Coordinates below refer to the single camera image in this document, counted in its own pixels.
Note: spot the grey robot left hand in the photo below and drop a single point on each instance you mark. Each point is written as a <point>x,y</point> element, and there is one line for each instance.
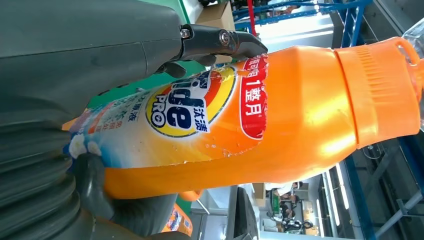
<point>73,49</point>

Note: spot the person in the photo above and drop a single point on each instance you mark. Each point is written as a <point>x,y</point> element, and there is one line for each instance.
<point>286,207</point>

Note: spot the orange detergent bottle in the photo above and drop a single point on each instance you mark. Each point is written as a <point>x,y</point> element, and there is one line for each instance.
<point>179,220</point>
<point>298,116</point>
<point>190,196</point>

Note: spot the red pole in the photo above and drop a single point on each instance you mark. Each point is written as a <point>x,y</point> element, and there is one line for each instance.
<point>251,16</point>

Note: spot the white table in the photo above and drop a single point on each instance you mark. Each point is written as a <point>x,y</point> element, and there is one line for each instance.
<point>193,8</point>

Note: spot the brown cardboard box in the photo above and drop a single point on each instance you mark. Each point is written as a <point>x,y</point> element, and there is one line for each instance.
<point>215,16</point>

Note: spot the blue metal rack frame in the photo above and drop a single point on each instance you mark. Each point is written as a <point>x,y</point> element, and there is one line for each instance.
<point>348,23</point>

